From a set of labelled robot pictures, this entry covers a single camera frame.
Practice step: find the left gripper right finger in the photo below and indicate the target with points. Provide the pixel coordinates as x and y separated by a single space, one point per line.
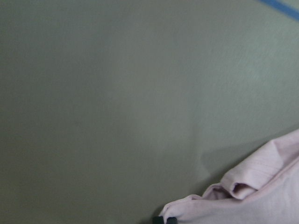
171 220

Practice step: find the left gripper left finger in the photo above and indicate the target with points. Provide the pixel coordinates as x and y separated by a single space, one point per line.
158 220

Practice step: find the pink Snoopy t-shirt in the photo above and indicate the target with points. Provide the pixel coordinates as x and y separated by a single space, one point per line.
262 189

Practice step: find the blue tape line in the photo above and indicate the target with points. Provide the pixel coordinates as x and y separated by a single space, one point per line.
283 8

